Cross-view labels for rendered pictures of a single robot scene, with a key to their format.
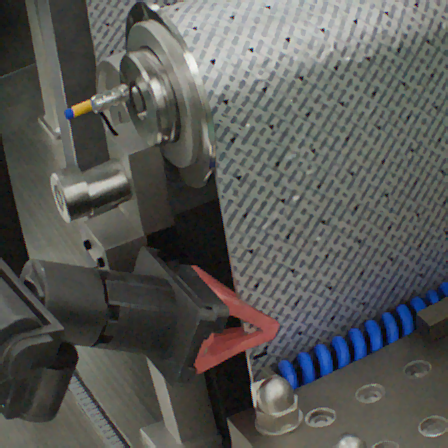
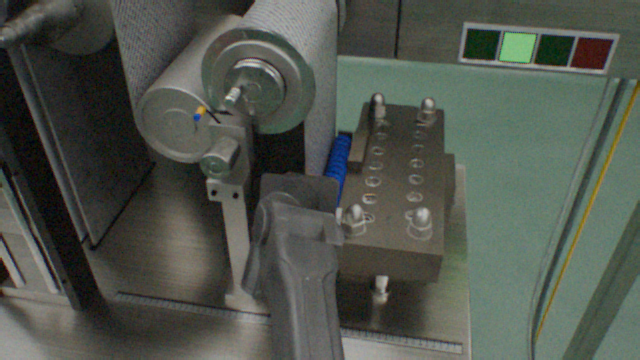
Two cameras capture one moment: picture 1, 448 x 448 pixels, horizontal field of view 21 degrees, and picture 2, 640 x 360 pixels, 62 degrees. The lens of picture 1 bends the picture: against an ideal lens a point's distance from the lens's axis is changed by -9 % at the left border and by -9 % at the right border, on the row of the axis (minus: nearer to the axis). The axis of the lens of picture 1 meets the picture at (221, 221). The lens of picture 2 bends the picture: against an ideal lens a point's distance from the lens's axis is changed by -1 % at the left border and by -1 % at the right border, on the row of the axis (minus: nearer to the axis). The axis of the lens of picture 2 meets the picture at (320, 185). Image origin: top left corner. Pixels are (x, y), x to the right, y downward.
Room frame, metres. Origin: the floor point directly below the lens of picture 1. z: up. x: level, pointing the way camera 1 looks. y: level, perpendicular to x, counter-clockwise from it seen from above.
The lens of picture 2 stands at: (0.42, 0.50, 1.57)
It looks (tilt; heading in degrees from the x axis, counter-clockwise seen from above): 39 degrees down; 301
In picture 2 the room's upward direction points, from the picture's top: straight up
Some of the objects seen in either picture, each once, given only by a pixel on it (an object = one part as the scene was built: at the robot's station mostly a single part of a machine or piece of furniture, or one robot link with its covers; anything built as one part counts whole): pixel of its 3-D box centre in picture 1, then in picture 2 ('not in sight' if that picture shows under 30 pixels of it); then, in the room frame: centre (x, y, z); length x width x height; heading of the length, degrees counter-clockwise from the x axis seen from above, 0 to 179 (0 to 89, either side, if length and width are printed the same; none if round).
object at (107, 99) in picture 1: (110, 98); (232, 96); (0.81, 0.06, 1.25); 0.03 x 0.01 x 0.01; 111
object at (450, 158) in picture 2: not in sight; (446, 194); (0.61, -0.24, 0.96); 0.10 x 0.03 x 0.11; 111
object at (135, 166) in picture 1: (145, 313); (236, 218); (0.83, 0.07, 1.05); 0.06 x 0.05 x 0.31; 111
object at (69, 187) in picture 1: (70, 193); (217, 162); (0.81, 0.11, 1.18); 0.04 x 0.02 x 0.04; 21
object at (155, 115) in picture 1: (150, 95); (255, 88); (0.80, 0.03, 1.25); 0.07 x 0.02 x 0.07; 21
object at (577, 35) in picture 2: not in sight; (535, 48); (0.56, -0.42, 1.18); 0.25 x 0.01 x 0.07; 21
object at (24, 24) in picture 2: not in sight; (16, 31); (1.01, 0.19, 1.33); 0.06 x 0.03 x 0.03; 111
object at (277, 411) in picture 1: (276, 401); (354, 217); (0.68, -0.02, 1.05); 0.04 x 0.04 x 0.04
